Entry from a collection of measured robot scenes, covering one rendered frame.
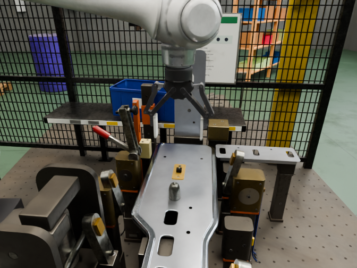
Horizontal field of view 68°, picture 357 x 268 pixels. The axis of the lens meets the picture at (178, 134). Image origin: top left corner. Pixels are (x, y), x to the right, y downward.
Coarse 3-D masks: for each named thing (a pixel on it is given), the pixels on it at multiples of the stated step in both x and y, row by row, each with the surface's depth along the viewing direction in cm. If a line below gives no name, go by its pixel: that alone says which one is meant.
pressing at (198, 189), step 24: (168, 144) 102; (192, 144) 102; (168, 168) 87; (192, 168) 87; (144, 192) 75; (168, 192) 75; (192, 192) 75; (216, 192) 76; (144, 216) 67; (192, 216) 67; (216, 216) 67; (192, 240) 60; (144, 264) 54; (168, 264) 54; (192, 264) 54
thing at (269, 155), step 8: (216, 152) 96; (232, 152) 96; (248, 152) 96; (264, 152) 96; (272, 152) 96; (280, 152) 96; (224, 160) 93; (248, 160) 92; (256, 160) 92; (264, 160) 91; (272, 160) 91; (280, 160) 91; (288, 160) 91; (296, 160) 91
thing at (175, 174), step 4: (176, 164) 88; (180, 164) 88; (184, 164) 88; (176, 168) 84; (184, 168) 86; (176, 172) 84; (180, 172) 84; (184, 172) 84; (172, 176) 82; (176, 176) 82; (180, 176) 82
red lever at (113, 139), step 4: (92, 128) 80; (96, 128) 80; (100, 128) 81; (96, 132) 80; (100, 132) 80; (104, 132) 81; (108, 132) 82; (104, 136) 81; (108, 136) 81; (112, 136) 82; (112, 140) 81; (116, 140) 81; (120, 140) 83; (116, 144) 82; (120, 144) 82; (124, 144) 82; (124, 148) 82; (128, 148) 82
